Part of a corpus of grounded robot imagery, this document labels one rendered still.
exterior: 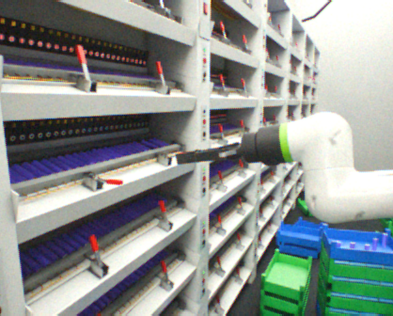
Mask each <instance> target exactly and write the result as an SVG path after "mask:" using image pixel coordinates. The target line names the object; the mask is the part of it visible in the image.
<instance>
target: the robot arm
mask: <svg viewBox="0 0 393 316"><path fill-rule="evenodd" d="M175 155H176V159H177V165H181V164H191V163H195V162H197V163H199V162H210V161H215V160H227V159H231V160H236V159H238V158H240V157H242V156H243V158H244V160H245V161H246V162H247V163H248V164H255V163H260V162H262V163H263V164H264V165H265V166H273V171H277V169H276V166H278V165H279V164H286V163H290V162H301V164H303V170H304V177H305V202H306V205H307V207H308V209H309V211H310V212H311V213H312V214H313V215H314V216H315V217H316V218H318V219H319V220H322V221H323V222H327V223H330V224H337V223H343V222H353V221H357V220H365V219H377V218H388V217H393V169H391V170H377V171H374V172H357V171H355V169H354V156H353V138H352V129H351V128H350V125H349V123H348V122H347V121H346V119H344V118H343V117H341V116H339V115H337V114H334V113H330V112H321V113H316V114H314V115H312V116H310V117H308V118H303V119H298V120H296V121H291V122H288V123H280V124H276V125H269V123H268V122H267V123H266V125H265V127H259V129H258V130H257V131H256V132H254V133H250V134H244V135H243V137H242V139H241V143H239V141H237V142H234V143H230V144H227V145H225V146H222V147H219V148H211V149H210V148H208V149H207V150H194V151H187V152H185V153H177V154H175Z"/></svg>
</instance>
